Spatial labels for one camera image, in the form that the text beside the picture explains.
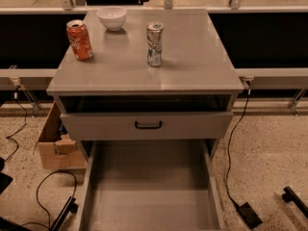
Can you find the white bowl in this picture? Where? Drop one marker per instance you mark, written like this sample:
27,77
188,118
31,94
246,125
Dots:
112,18

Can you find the grey drawer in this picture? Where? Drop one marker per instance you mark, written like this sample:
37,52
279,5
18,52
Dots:
150,186
146,126

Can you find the cardboard box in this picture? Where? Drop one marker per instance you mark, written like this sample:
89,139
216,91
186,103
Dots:
56,149

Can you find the metal railing frame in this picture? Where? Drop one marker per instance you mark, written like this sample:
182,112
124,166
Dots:
266,40

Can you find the grey drawer cabinet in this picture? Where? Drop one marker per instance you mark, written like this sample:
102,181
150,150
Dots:
195,74

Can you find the grey top drawer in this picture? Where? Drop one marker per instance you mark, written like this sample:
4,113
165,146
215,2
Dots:
146,126

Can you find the black bar lower right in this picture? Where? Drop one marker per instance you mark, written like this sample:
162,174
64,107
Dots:
290,196

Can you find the black bar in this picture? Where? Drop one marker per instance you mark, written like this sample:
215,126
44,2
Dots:
69,207
290,196

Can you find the crushed silver can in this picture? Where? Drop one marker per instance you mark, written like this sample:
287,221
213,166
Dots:
154,34

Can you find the black power adapter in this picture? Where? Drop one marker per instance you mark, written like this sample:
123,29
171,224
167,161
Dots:
249,216

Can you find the orange soda can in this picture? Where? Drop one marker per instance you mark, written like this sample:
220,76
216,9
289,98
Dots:
79,39

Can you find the black bar lower left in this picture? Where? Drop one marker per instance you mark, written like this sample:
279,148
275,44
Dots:
69,207

